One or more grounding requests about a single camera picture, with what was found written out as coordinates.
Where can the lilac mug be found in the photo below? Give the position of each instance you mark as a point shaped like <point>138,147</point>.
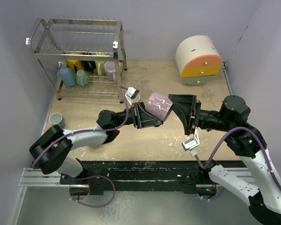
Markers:
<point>110,70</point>

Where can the teal cup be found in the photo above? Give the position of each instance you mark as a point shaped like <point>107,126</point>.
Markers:
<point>82,78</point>

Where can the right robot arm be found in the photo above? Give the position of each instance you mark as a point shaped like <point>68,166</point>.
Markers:
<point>264,197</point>

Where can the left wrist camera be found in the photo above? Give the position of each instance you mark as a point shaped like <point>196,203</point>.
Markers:
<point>131,93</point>

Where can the aluminium frame rail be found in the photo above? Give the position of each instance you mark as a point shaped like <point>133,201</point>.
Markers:
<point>35,178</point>

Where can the black mug white interior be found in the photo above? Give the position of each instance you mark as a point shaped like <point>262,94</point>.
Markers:
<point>89,66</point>

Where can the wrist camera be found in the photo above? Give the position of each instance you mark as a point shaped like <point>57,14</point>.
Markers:
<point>131,93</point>
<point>192,142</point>

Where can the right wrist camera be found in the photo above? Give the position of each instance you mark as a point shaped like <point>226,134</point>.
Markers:
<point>192,142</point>

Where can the yellow mug black handle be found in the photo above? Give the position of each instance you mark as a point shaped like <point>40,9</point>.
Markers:
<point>75,65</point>

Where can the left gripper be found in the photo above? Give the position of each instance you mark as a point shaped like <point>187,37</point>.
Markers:
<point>142,117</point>

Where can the lime green mug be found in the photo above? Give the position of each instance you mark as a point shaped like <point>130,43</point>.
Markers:
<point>100,66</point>

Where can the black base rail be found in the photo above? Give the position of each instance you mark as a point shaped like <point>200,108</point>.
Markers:
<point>154,176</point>

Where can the metal dish rack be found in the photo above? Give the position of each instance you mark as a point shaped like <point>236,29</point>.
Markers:
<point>62,39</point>

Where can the blue cup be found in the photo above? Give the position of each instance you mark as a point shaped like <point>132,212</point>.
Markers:
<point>67,76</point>

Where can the salmon pink mug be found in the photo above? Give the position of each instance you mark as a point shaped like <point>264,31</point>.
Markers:
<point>136,99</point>

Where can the purple mug black handle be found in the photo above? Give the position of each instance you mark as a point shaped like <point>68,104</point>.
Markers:
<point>159,106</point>

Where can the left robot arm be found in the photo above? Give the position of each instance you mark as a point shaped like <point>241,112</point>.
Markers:
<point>51,150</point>

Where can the round drawer box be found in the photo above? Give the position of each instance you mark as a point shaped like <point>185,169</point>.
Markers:
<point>198,60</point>

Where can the small grey cup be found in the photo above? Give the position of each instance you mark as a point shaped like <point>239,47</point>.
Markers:
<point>57,119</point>

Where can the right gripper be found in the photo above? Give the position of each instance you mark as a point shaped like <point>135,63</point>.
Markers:
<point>189,106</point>

